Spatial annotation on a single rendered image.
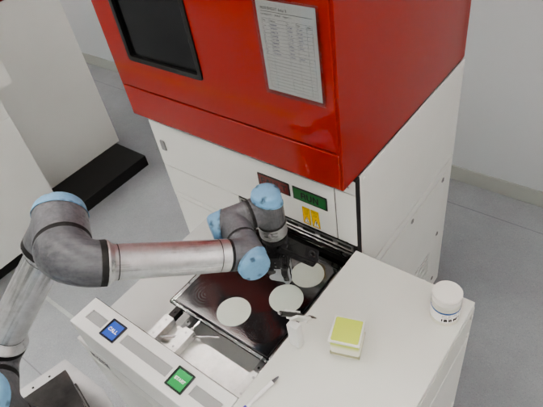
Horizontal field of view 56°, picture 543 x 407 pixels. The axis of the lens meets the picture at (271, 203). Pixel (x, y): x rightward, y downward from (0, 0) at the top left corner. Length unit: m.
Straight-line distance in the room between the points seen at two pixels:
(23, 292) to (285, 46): 0.78
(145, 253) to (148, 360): 0.41
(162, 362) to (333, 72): 0.82
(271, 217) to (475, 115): 1.84
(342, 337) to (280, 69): 0.63
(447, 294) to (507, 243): 1.62
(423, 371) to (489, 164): 1.94
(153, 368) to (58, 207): 0.49
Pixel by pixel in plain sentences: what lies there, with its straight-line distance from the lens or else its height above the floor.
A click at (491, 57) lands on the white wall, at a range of 2.73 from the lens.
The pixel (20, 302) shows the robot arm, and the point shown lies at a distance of 1.28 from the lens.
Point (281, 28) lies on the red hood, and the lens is 1.11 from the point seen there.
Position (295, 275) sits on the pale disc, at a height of 0.90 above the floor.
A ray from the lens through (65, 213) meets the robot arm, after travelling 1.13.
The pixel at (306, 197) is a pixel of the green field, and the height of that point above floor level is 1.10.
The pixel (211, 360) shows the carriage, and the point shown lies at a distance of 1.44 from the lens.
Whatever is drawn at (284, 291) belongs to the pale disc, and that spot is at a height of 0.90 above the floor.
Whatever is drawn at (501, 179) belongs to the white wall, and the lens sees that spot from 3.09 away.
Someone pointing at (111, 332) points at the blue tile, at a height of 0.96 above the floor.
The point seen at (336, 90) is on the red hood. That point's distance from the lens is 1.11.
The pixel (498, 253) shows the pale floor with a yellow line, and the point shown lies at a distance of 2.83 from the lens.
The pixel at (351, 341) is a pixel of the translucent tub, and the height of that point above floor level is 1.03.
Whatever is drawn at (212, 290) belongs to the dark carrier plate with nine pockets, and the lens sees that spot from 1.55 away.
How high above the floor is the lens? 2.09
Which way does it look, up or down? 43 degrees down
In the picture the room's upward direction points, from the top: 11 degrees counter-clockwise
